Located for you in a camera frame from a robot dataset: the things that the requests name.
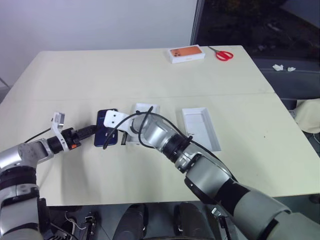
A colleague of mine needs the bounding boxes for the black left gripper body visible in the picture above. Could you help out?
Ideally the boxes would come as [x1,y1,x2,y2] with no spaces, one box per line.
[61,126,83,151]

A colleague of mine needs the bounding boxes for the dark blue smartphone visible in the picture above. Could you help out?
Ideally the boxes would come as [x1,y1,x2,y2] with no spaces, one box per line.
[93,108,120,149]

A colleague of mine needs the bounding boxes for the white phone box base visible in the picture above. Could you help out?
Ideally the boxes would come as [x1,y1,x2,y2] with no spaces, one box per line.
[125,102,161,146]

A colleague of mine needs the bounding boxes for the white phone box lid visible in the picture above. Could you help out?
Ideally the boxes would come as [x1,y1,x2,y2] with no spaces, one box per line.
[181,107,223,152]

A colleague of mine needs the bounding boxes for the white box with orange phone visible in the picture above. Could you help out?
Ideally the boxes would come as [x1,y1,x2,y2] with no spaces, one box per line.
[166,44,207,65]

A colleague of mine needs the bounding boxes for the dark rounded shape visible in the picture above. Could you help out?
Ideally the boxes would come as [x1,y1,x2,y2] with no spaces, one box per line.
[111,203,150,240]

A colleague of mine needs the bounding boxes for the dark grey bench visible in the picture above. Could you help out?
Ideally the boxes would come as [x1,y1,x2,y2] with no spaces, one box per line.
[249,56,320,112]

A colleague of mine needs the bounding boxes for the cream cushion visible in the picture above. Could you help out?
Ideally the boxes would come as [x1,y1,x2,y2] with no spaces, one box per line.
[294,98,320,134]

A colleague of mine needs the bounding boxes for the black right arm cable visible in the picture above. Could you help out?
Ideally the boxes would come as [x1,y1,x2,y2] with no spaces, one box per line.
[102,106,238,181]

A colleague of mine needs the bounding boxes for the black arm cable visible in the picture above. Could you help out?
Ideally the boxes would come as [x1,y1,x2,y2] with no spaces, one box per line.
[24,126,55,144]
[102,106,238,181]

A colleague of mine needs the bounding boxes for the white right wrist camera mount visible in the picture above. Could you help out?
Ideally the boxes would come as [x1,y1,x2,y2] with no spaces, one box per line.
[103,109,134,133]

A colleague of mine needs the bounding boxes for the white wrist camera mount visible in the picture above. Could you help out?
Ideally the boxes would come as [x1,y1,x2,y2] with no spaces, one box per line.
[49,112,70,152]
[103,109,134,133]

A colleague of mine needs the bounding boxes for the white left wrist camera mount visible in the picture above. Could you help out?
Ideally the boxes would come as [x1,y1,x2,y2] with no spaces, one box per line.
[49,112,70,152]

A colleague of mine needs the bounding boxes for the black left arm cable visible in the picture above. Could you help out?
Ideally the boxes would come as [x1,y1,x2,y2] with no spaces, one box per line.
[24,126,55,144]

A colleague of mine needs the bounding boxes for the black electronics with thin wires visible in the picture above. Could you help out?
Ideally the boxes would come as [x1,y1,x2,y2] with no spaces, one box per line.
[63,210,99,240]

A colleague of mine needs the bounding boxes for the silver clip with black cable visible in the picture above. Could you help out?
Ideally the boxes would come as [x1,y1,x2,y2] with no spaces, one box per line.
[211,206,232,240]

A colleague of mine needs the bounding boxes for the red handled scissors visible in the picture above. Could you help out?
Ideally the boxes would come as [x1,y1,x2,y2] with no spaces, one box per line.
[207,45,235,62]

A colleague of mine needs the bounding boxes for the grey window frame post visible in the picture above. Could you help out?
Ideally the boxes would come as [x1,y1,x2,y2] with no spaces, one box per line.
[189,0,205,46]

